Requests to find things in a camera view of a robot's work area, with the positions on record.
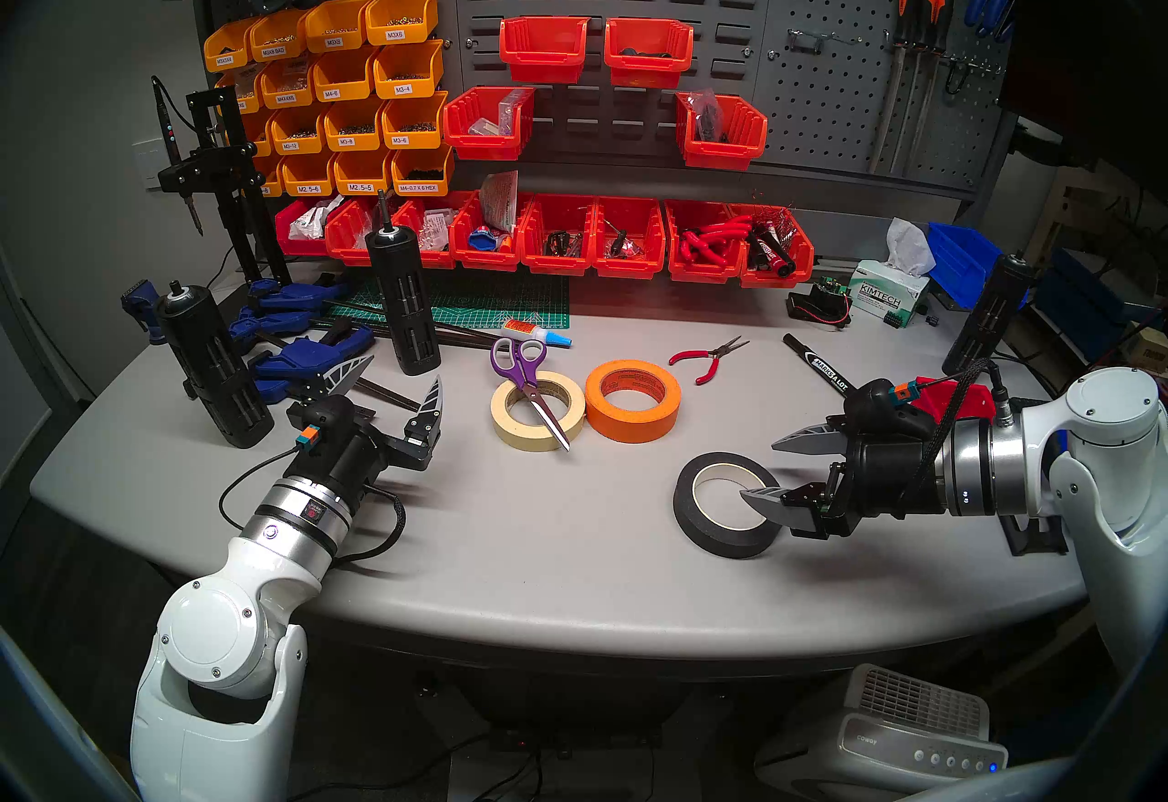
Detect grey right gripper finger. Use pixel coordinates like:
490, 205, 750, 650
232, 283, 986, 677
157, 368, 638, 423
739, 484, 829, 534
771, 420, 851, 457

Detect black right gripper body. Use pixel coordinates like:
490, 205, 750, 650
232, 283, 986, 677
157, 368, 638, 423
794, 431, 950, 536

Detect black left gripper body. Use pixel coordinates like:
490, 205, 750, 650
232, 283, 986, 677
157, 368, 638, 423
292, 431, 439, 505

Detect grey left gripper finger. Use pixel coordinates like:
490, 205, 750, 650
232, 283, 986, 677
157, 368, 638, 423
310, 353, 375, 401
401, 376, 445, 450

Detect black tape roll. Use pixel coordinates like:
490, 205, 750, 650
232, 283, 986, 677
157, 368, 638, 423
673, 451, 786, 560

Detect orange tape roll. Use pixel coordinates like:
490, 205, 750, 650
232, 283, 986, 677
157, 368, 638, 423
584, 359, 683, 445

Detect beige masking tape roll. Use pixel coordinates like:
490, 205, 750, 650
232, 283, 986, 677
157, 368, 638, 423
490, 370, 587, 453

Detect metal pegboard tape hook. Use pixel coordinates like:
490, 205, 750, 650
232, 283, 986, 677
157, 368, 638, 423
787, 27, 863, 53

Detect black metal bar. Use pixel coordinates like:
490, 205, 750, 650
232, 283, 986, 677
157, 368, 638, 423
351, 376, 422, 413

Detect blue bar clamp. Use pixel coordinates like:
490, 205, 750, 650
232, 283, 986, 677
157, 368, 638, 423
246, 326, 377, 404
228, 280, 352, 340

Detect black permanent marker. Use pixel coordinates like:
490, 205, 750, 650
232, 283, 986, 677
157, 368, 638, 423
782, 333, 854, 395

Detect thin black flat bar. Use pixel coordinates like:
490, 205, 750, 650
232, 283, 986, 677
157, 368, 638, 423
365, 317, 501, 352

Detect black screwdriver bit holder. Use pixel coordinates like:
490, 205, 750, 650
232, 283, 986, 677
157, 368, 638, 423
365, 189, 443, 377
942, 253, 1037, 377
153, 280, 275, 450

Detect red bin with black bolt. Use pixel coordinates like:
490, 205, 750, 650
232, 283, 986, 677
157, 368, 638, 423
912, 376, 997, 422

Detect red bin with plastic bags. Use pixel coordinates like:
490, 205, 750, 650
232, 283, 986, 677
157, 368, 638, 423
392, 193, 462, 270
325, 196, 389, 267

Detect white glue tube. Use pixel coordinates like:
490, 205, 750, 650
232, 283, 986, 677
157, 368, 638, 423
500, 318, 574, 349

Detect red bin with crumpled paper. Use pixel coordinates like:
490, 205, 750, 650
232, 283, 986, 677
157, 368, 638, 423
274, 198, 334, 258

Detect green cutting mat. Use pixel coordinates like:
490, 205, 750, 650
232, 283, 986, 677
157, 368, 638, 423
324, 271, 571, 331

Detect black bin stand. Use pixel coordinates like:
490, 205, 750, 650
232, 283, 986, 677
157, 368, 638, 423
999, 499, 1070, 557

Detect Kimtech tissue box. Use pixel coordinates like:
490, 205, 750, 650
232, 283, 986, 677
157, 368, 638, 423
847, 260, 932, 327

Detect red bin with markers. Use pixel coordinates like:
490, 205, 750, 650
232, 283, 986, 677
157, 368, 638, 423
737, 204, 816, 290

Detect red bin with paper manual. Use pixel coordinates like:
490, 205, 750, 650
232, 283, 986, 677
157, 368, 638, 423
450, 191, 526, 272

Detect red black marker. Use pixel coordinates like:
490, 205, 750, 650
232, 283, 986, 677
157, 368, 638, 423
748, 221, 797, 278

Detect yellow bin M2.5-5 label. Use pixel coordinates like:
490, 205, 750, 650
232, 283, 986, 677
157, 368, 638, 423
333, 150, 398, 197

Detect yellow bin M2.5-6 label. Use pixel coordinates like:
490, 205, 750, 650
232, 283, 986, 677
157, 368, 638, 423
279, 154, 339, 199

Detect red bin with red pliers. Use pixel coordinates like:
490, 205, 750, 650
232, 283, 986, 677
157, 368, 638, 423
663, 201, 747, 285

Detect red bin with small tools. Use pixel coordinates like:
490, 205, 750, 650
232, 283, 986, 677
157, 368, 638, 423
593, 196, 669, 279
518, 193, 600, 277

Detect yellow bin M4-0.7X6 HEX label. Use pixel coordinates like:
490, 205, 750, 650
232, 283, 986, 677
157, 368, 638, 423
391, 145, 455, 197

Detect small blue clamp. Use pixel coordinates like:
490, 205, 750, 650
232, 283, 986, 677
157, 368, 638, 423
120, 280, 170, 345

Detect blue plastic bin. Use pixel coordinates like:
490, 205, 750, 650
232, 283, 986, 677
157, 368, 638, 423
926, 221, 1032, 310

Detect folded paper manual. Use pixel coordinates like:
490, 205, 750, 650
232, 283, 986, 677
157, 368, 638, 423
479, 169, 521, 234

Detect black soldering stand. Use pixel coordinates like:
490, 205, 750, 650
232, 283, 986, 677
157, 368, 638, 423
157, 87, 291, 288

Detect yellow bin M3-12 label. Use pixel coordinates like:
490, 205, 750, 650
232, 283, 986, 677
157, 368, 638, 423
269, 105, 329, 157

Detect yellow bin M3-8 label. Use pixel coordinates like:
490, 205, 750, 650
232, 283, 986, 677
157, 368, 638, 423
322, 98, 389, 153

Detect yellow bin M3-6 label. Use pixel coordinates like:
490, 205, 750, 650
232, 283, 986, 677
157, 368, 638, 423
381, 91, 450, 151

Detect white air purifier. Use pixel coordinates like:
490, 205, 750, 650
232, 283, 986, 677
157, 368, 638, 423
753, 663, 1009, 802

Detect red bin with clear box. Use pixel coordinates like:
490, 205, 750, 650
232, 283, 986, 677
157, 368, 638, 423
443, 86, 537, 162

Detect yellow bin M4-6 label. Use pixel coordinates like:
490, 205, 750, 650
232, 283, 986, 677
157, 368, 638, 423
310, 47, 382, 105

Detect yellow bin M4X4X6 label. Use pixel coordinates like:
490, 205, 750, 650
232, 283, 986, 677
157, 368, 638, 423
259, 57, 318, 109

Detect red bin with parts bag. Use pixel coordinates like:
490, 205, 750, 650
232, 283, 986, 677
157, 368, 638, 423
675, 93, 769, 172

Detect yellow bin M3-4 label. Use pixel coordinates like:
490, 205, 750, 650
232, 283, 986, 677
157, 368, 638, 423
372, 40, 445, 100

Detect black soldering iron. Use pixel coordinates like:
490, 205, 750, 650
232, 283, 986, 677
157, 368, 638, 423
151, 75, 206, 237

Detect clear plastic box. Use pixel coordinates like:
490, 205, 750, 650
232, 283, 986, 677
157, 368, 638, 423
467, 89, 532, 138

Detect black power strip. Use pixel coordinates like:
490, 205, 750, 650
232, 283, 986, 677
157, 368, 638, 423
488, 723, 662, 755

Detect wooden crate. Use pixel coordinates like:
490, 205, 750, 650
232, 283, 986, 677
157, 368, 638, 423
1027, 161, 1168, 281

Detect clear bag of black parts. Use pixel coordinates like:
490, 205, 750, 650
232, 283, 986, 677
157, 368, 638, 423
689, 89, 731, 144

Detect yellow bin M3X8 BAD label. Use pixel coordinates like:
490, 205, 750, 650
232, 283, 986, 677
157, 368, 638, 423
248, 8, 311, 64

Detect yellow bin M3X6 label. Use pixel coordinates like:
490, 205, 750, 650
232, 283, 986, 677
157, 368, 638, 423
365, 0, 439, 47

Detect empty red hanging bin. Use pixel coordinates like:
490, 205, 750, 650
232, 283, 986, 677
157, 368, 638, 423
499, 16, 591, 85

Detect red bin with black parts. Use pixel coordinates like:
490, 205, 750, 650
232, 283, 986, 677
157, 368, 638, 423
604, 17, 694, 89

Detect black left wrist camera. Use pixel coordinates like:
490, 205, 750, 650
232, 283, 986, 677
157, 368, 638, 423
287, 397, 375, 450

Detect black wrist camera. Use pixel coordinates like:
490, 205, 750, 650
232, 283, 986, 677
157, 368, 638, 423
287, 397, 375, 450
844, 376, 941, 441

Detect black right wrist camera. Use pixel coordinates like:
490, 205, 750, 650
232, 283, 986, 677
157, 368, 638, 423
844, 376, 941, 441

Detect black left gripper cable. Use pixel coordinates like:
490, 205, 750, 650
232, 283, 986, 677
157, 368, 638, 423
217, 444, 407, 568

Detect braided right gripper cable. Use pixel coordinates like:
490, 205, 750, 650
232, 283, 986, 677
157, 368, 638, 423
899, 358, 1018, 500

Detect purple handled scissors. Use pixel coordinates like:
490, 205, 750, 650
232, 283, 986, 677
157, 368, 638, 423
490, 338, 573, 453

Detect red handled needle-nose pliers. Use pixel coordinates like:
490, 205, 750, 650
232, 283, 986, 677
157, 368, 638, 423
668, 335, 751, 386

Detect black battery holder with wires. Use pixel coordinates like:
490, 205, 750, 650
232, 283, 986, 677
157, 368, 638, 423
787, 276, 854, 328

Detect red handled pliers bundle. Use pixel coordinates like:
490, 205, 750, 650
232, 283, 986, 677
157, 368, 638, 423
680, 216, 754, 267

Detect white wall switch plate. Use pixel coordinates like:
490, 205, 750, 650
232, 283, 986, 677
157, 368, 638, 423
132, 139, 170, 190

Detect orange black handled file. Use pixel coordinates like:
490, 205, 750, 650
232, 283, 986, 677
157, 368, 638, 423
899, 0, 954, 176
867, 0, 918, 176

